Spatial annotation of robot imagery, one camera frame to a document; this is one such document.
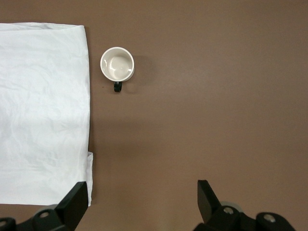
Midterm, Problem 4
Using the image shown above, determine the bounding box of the brown table cover sheet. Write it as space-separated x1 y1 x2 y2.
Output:
0 0 308 231

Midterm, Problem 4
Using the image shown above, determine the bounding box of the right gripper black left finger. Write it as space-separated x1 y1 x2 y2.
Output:
0 181 89 231

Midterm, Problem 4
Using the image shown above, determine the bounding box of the white mug with black handle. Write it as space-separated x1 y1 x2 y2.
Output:
100 47 135 94

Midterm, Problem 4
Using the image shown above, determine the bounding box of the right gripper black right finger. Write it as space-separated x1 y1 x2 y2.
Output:
192 180 295 231

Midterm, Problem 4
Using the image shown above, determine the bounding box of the white cloth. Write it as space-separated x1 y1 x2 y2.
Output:
0 22 94 207

